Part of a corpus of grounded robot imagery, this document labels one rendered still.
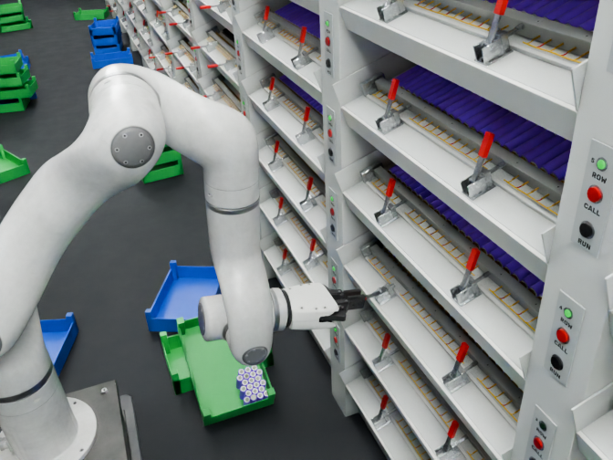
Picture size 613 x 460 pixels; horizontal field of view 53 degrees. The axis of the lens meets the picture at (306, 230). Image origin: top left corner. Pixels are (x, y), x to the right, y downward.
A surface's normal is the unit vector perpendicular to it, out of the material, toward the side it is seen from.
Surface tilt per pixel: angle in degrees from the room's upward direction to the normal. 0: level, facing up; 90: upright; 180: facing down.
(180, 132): 82
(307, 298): 11
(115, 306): 0
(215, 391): 25
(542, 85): 20
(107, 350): 0
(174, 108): 64
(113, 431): 4
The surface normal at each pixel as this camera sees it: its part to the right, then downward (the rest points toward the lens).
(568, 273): -0.93, 0.22
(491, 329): -0.36, -0.73
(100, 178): -0.19, 0.87
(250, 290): 0.29, -0.21
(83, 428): -0.04, -0.81
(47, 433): 0.65, 0.42
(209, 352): 0.11, -0.58
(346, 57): 0.36, 0.47
